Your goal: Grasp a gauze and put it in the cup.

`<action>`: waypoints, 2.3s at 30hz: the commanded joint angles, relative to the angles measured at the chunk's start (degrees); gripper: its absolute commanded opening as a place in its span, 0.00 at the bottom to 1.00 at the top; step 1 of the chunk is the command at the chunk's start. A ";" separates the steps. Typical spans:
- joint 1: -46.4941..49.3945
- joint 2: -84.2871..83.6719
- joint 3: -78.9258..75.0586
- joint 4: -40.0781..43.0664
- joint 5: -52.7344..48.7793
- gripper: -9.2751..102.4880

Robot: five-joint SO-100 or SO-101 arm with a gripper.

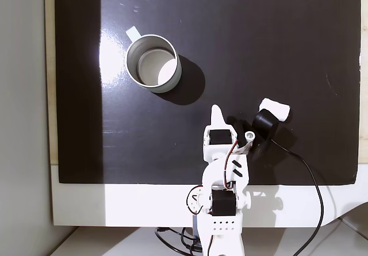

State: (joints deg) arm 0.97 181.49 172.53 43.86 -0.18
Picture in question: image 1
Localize white gauze roll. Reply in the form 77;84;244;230
258;97;291;123

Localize black table mat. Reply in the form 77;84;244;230
54;0;362;186

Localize pale green steel mug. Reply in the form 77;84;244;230
125;25;182;94

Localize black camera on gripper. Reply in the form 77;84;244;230
251;108;281;159

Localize black base cable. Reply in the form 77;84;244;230
154;226;202;254

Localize black camera cable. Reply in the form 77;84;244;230
270;139;325;256

